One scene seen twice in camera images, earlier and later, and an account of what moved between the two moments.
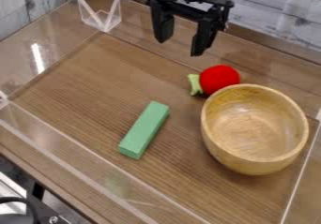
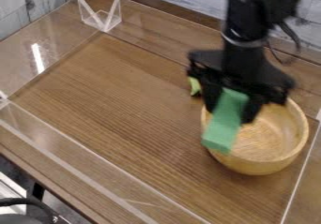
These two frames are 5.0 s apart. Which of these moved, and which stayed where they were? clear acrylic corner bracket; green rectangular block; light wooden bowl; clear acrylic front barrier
Moved: green rectangular block
Stayed: clear acrylic front barrier; clear acrylic corner bracket; light wooden bowl
